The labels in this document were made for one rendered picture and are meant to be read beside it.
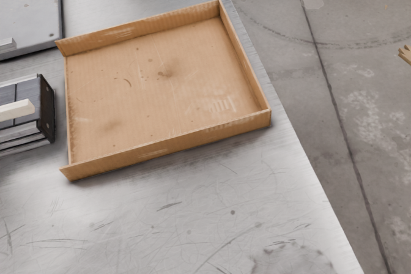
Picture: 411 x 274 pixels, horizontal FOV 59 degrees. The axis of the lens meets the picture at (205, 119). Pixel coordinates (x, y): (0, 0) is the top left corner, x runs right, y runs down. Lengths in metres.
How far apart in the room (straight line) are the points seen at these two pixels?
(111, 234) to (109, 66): 0.30
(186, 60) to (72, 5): 0.30
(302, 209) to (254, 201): 0.06
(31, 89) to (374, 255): 1.15
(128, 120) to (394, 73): 1.42
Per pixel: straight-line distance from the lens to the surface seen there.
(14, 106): 0.56
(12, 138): 0.60
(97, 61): 0.68
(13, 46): 0.58
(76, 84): 0.66
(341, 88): 1.69
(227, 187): 0.50
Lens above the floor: 1.29
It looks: 55 degrees down
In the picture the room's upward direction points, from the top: 11 degrees counter-clockwise
